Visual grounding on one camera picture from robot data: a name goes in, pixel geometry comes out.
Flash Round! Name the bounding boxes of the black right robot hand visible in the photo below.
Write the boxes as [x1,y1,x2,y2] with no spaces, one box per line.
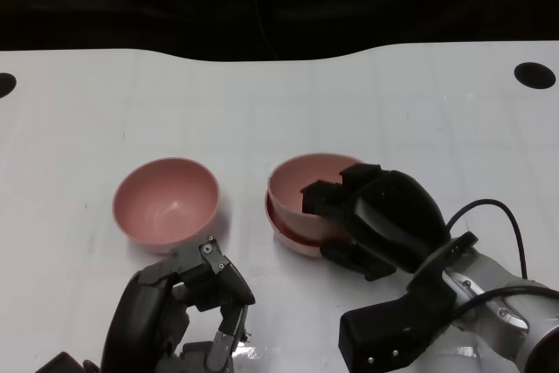
[300,162,452,283]

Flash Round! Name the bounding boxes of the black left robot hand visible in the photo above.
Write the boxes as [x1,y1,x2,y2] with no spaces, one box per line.
[100,235,257,373]

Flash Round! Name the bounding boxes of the pink plastic bowl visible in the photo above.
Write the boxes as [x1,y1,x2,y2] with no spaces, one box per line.
[267,153,368,238]
[265,189,350,259]
[112,156,220,255]

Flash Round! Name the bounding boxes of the black round table grommet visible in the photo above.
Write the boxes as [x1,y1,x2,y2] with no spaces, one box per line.
[514,62,556,90]
[0,72,17,99]

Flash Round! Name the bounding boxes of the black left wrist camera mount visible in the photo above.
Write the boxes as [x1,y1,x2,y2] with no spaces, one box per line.
[37,350,104,373]

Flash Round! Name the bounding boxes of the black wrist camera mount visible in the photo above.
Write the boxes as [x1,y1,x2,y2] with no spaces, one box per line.
[339,231,480,368]
[37,350,104,373]

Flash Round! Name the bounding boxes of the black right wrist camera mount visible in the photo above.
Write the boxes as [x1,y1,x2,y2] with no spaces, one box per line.
[339,231,480,368]

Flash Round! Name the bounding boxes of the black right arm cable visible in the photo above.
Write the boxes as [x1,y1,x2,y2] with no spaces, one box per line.
[445,199,559,320]

